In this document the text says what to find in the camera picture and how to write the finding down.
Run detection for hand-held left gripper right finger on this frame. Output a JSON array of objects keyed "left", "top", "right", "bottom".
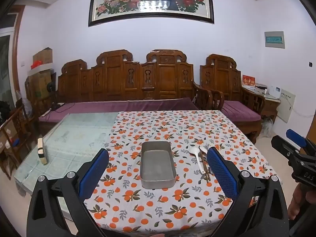
[{"left": 207, "top": 147, "right": 289, "bottom": 237}]

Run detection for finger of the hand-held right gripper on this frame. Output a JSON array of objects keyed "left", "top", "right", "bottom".
[
  {"left": 286, "top": 129, "right": 314, "bottom": 151},
  {"left": 271, "top": 135, "right": 316, "bottom": 183}
]

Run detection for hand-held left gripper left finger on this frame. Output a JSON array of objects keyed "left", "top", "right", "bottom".
[{"left": 27, "top": 148, "right": 110, "bottom": 237}]

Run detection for white plastic spoon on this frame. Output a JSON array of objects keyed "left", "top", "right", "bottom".
[{"left": 189, "top": 145, "right": 206, "bottom": 174}]

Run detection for rectangular metal tray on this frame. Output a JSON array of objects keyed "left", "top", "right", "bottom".
[{"left": 140, "top": 141, "right": 177, "bottom": 189}]

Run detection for person's right hand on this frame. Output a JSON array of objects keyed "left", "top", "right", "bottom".
[{"left": 288, "top": 183, "right": 309, "bottom": 221}]

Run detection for white plastic bag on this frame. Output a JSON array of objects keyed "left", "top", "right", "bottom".
[{"left": 260, "top": 118, "right": 274, "bottom": 138}]

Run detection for wooden side table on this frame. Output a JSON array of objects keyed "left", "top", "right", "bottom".
[{"left": 260, "top": 94, "right": 281, "bottom": 124}]

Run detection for white desk device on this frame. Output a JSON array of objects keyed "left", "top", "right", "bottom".
[{"left": 267, "top": 86, "right": 282, "bottom": 97}]

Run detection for purple armchair cushion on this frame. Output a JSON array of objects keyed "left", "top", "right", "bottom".
[{"left": 223, "top": 100, "right": 261, "bottom": 122}]

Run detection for wooden block with black band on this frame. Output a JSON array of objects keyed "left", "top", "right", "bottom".
[{"left": 37, "top": 138, "right": 48, "bottom": 165}]

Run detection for long purple sofa cushion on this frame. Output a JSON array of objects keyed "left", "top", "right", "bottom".
[{"left": 38, "top": 97, "right": 199, "bottom": 123}]

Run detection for red gift box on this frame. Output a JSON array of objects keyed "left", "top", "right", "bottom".
[{"left": 242, "top": 75, "right": 256, "bottom": 88}]

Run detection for orange print tablecloth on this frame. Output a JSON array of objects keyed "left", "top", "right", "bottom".
[{"left": 83, "top": 110, "right": 277, "bottom": 235}]

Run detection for carved wooden armchair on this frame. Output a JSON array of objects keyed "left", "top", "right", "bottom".
[{"left": 199, "top": 54, "right": 266, "bottom": 144}]

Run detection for wooden side chair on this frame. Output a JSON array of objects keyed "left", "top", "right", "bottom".
[{"left": 0, "top": 99, "right": 34, "bottom": 181}]

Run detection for carved wooden sofa bench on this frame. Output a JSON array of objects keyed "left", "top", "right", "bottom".
[{"left": 37, "top": 49, "right": 213, "bottom": 135}]

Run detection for black fan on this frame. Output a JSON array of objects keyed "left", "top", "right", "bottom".
[{"left": 47, "top": 81, "right": 57, "bottom": 109}]

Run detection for large brown cardboard box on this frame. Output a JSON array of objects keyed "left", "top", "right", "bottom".
[{"left": 26, "top": 70, "right": 53, "bottom": 99}]

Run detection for white flat box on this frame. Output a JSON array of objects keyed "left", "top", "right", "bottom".
[{"left": 27, "top": 63, "right": 55, "bottom": 76}]

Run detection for small brown cardboard box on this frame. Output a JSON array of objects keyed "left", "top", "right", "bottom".
[{"left": 33, "top": 47, "right": 53, "bottom": 65}]

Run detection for framed flower painting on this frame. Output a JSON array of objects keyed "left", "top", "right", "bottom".
[{"left": 88, "top": 0, "right": 215, "bottom": 27}]

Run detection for white wall cabinet door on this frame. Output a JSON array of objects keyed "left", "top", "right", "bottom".
[{"left": 278, "top": 88, "right": 296, "bottom": 123}]

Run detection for grey wall electrical panel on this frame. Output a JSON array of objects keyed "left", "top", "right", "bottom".
[{"left": 264, "top": 31, "right": 285, "bottom": 49}]

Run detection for wooden door frame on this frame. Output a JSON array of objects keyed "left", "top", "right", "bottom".
[{"left": 11, "top": 5, "right": 26, "bottom": 94}]

